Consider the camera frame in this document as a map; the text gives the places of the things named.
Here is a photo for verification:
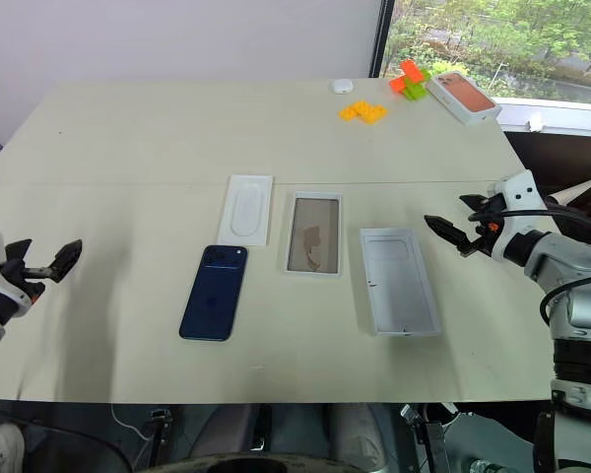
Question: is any black window frame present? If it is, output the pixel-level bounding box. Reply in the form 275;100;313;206
368;0;395;79

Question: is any black table clamp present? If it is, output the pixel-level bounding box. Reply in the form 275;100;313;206
150;407;174;464
401;403;449;473

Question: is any green toy brick stack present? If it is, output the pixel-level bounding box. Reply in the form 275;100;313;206
403;68;432;102

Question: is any white floor cable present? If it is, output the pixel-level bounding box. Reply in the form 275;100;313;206
110;403;154;439

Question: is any dark blue smartphone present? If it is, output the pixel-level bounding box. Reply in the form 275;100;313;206
178;244;250;342

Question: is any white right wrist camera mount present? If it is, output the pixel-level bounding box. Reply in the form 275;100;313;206
490;169;548;260

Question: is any white shoe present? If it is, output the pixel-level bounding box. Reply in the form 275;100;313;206
0;423;26;473

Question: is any yellow toy brick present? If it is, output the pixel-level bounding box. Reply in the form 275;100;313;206
358;103;390;125
338;100;371;122

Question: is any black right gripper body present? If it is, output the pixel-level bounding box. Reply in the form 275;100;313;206
456;206;498;256

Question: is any white moulded tray insert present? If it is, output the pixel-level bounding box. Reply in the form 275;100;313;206
218;173;276;247

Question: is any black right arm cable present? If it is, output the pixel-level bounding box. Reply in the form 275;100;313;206
467;206;591;326

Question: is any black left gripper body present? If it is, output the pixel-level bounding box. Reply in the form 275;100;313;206
0;258;53;304

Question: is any grey rounded robot leg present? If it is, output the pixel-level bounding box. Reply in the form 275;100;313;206
324;403;390;469

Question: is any white phone box lid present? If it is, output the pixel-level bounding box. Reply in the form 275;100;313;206
359;226;443;337

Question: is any phone box with orange print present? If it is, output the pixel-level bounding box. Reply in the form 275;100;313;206
426;70;502;127

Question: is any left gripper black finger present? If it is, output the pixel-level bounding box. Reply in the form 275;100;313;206
4;238;33;262
48;239;84;284

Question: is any white window sill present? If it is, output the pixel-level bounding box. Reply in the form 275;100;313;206
492;97;591;135

